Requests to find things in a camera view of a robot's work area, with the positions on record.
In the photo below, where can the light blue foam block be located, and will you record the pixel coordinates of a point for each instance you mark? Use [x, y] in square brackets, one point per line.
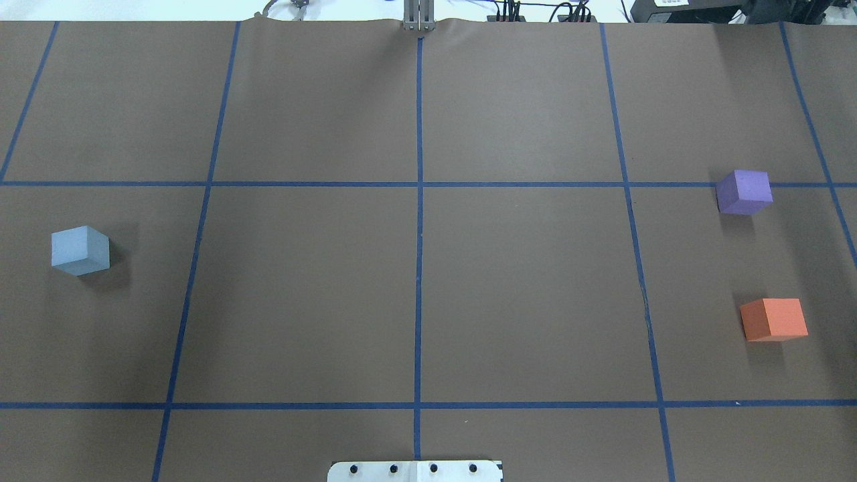
[80, 251]

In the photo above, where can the purple foam block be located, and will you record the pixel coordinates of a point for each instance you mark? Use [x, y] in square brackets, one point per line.
[744, 192]

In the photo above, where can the orange foam block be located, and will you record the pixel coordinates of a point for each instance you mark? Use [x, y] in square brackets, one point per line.
[773, 320]

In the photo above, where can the aluminium frame post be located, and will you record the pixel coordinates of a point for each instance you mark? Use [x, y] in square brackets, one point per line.
[419, 15]

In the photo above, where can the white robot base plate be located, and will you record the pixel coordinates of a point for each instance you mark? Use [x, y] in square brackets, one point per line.
[438, 470]

